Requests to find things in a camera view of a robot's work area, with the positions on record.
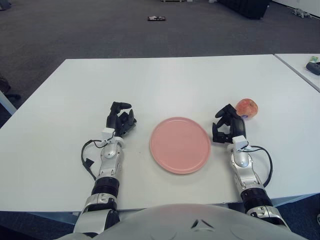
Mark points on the flat black floor object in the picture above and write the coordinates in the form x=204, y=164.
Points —
x=156, y=18

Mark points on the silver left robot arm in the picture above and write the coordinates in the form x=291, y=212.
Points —
x=108, y=160

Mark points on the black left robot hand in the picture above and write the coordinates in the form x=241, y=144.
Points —
x=113, y=122

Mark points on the black box furniture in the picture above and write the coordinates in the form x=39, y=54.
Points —
x=245, y=8

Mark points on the pink round plate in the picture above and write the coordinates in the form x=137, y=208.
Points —
x=180, y=146

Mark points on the small grey floor robot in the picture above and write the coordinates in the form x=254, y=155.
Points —
x=301, y=13

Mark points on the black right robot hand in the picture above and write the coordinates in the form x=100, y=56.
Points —
x=237, y=126

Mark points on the grey robot torso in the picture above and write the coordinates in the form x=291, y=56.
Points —
x=175, y=222

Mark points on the green packet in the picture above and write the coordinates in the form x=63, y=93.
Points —
x=314, y=59

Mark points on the dark chair base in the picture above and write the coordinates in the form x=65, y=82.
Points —
x=6, y=86

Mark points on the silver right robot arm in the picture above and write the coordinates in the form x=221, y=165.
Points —
x=243, y=165

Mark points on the white table leg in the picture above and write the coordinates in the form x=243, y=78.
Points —
x=7, y=102

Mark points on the red yellow apple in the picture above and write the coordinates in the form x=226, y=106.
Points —
x=248, y=107

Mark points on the black handheld controller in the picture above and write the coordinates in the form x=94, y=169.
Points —
x=313, y=68

